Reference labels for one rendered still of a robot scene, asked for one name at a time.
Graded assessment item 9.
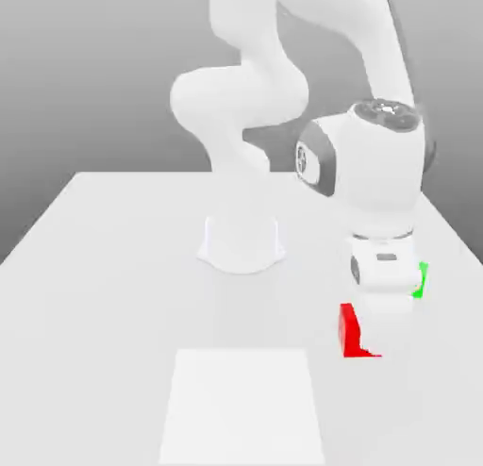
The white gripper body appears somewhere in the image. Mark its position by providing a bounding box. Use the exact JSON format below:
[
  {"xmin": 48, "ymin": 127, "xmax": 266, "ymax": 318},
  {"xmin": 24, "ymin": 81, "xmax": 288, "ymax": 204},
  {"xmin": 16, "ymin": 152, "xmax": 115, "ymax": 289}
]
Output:
[{"xmin": 357, "ymin": 289, "xmax": 417, "ymax": 325}]

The small red cube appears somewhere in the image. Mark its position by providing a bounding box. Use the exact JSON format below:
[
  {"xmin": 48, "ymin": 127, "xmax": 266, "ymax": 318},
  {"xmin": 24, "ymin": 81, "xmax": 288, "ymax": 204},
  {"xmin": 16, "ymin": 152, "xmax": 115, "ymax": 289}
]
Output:
[{"xmin": 338, "ymin": 302, "xmax": 383, "ymax": 358}]

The small green cube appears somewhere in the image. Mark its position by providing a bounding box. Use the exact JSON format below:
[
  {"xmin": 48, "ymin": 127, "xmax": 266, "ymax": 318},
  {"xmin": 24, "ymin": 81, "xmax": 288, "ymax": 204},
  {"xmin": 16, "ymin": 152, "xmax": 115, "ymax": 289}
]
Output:
[{"xmin": 409, "ymin": 260, "xmax": 430, "ymax": 300}]

